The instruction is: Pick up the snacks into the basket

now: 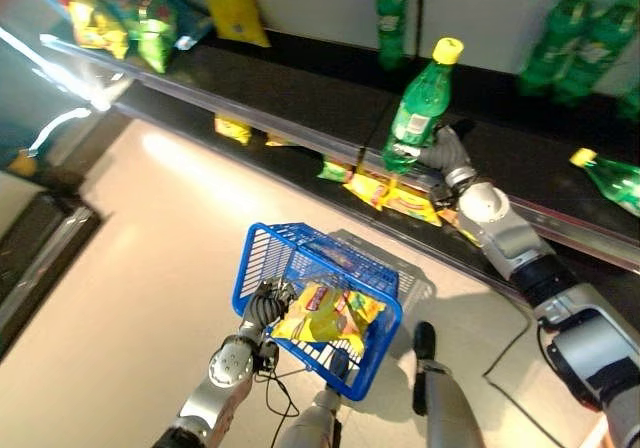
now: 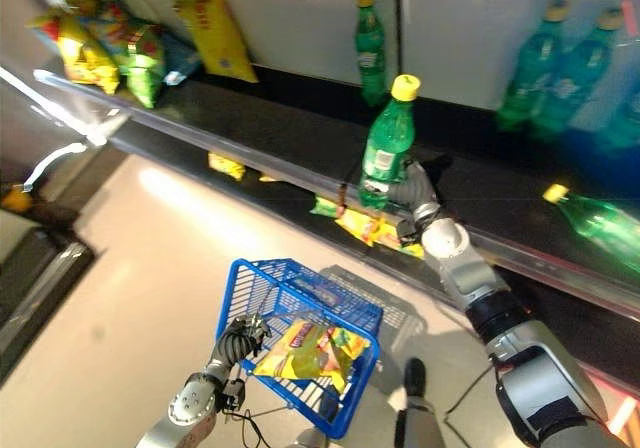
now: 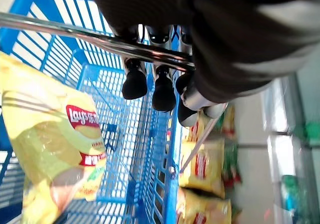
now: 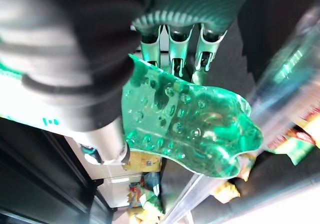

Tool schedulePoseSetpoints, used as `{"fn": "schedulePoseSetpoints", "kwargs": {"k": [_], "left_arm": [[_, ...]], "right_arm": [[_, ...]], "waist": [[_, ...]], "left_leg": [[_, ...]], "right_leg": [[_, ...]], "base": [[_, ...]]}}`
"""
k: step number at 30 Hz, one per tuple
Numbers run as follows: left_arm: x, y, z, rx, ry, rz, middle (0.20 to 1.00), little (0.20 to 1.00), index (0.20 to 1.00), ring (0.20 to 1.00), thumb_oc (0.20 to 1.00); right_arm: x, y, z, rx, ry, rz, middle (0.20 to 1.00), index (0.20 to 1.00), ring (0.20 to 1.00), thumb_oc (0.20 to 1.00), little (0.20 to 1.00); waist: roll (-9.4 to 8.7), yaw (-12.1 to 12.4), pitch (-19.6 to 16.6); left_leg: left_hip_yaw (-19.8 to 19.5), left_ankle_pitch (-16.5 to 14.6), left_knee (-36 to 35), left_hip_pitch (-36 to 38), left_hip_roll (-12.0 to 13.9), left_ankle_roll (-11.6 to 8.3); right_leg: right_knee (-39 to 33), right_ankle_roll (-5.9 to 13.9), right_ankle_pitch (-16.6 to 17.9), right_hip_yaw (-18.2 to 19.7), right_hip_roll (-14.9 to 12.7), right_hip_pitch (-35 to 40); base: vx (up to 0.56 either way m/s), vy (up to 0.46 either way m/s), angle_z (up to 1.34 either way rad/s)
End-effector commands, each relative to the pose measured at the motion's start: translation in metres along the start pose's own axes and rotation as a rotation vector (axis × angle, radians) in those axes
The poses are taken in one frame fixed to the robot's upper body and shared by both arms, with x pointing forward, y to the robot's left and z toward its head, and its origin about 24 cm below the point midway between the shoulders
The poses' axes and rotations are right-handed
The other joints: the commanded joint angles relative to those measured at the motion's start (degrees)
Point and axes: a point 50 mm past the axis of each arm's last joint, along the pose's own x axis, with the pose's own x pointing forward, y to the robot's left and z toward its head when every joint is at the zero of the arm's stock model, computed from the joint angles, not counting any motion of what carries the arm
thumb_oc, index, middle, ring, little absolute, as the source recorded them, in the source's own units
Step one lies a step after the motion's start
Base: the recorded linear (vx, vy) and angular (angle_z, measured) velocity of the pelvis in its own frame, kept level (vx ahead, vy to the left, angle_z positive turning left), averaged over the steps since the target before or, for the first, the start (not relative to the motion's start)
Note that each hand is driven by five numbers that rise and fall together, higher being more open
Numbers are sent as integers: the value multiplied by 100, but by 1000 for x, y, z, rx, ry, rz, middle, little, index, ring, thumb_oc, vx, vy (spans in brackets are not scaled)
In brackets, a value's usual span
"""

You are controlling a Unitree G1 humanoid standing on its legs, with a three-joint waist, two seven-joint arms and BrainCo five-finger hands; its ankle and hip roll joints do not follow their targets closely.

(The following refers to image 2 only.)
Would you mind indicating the green chips bag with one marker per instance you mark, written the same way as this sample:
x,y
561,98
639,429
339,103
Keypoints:
x,y
142,65

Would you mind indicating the yellow round object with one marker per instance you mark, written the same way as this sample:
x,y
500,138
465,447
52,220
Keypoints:
x,y
16,201

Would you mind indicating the dark low shelf unit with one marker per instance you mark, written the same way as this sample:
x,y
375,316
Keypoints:
x,y
35,278

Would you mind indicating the black shelf board clear rail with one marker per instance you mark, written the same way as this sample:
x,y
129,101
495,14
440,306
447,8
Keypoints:
x,y
300,128

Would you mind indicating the small yellow snack bag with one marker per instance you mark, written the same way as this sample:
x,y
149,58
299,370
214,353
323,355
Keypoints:
x,y
227,166

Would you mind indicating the blue plastic shopping basket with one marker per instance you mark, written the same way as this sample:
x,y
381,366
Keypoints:
x,y
310,293

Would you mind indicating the blue snack bag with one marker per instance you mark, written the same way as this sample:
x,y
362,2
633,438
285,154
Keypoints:
x,y
181,60

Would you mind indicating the green soda bottle yellow cap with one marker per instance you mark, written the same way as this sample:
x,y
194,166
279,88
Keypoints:
x,y
389,138
370,53
531,73
582,78
602,220

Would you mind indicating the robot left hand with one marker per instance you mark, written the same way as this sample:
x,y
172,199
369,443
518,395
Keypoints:
x,y
239,342

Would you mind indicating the red price tag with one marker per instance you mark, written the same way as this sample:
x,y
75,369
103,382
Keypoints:
x,y
628,16

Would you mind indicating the tall yellow snack bag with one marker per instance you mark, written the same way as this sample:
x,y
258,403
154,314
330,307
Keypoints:
x,y
215,35

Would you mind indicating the small green snack bag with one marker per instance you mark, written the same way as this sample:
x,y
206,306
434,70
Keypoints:
x,y
326,206

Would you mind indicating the yellow orange snack bag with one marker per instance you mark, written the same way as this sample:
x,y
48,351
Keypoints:
x,y
375,230

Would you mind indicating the yellow snack bag red label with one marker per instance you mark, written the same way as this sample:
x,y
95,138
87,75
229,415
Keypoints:
x,y
305,355

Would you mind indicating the yellow and red chips bag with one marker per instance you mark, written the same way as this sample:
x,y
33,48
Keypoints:
x,y
80,50

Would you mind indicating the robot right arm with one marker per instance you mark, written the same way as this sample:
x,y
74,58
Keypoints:
x,y
480,288

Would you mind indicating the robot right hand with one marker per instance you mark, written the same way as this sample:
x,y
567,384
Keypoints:
x,y
418,186

